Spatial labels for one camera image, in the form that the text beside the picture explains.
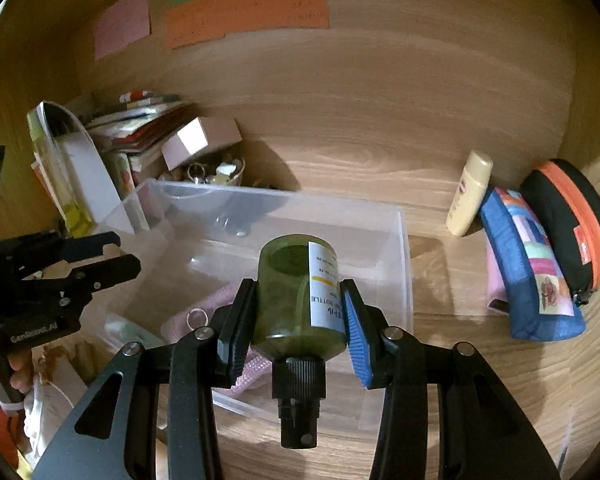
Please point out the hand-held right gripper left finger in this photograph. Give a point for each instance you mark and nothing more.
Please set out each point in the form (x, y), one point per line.
(242, 320)

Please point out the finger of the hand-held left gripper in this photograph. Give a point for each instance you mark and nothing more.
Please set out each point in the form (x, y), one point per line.
(90, 246)
(110, 272)

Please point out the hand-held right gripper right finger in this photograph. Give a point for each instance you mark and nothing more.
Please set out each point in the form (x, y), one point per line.
(354, 330)

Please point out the green bottle with black cap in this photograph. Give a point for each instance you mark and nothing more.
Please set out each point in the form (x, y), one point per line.
(285, 300)

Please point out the clear plastic storage box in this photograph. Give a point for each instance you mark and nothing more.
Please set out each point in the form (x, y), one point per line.
(300, 220)

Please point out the wooden desktop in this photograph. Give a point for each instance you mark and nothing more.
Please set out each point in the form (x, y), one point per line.
(455, 320)

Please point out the person's left hand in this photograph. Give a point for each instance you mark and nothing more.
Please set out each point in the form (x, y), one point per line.
(21, 370)

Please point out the pink knitted item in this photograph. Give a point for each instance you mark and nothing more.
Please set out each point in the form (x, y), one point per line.
(200, 322)

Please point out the clear acrylic stand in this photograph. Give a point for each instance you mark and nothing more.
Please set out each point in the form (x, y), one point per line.
(80, 170)

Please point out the stack of books and papers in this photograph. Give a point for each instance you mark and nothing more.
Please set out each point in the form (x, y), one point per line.
(140, 125)

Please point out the bowl of keys and trinkets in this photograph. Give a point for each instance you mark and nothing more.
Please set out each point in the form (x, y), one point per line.
(217, 172)

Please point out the pink wallet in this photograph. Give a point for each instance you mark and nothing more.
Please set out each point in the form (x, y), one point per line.
(495, 285)

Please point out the cream sunscreen bottle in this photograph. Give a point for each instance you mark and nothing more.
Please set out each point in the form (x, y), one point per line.
(470, 195)

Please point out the blue patchwork pouch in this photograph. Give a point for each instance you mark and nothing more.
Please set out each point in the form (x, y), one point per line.
(525, 270)

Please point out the pink sticky note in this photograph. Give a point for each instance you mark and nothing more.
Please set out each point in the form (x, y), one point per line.
(122, 22)

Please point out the black case with orange zipper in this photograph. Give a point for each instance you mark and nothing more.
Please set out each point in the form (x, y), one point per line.
(575, 220)

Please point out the orange sticky note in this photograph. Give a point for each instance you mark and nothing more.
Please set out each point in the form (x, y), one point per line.
(250, 12)

